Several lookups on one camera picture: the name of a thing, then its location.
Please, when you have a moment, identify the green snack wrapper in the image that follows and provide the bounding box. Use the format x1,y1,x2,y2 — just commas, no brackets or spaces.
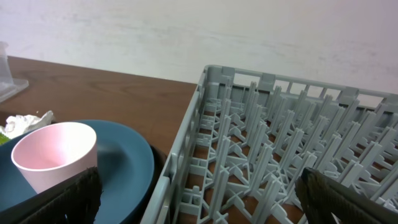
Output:
0,133,10,145

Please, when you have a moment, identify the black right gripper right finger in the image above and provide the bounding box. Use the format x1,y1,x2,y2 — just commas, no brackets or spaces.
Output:
295,167,397,224

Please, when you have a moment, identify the grey dishwasher rack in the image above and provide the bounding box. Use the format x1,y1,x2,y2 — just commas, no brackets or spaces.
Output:
142,65,397,223

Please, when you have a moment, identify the pink plastic cup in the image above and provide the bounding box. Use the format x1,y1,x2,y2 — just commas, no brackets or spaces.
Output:
11,122,98,194

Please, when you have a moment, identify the dark blue plate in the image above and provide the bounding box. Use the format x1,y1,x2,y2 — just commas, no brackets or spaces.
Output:
1,119,154,224

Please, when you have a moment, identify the white napkin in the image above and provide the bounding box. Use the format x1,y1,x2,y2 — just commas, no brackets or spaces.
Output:
1,111,55,139

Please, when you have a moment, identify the clear plastic bin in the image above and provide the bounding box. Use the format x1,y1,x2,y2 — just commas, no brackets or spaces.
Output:
0,41,29,102

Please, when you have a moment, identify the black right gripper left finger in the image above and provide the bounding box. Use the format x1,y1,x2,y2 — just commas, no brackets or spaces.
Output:
1,167,103,224

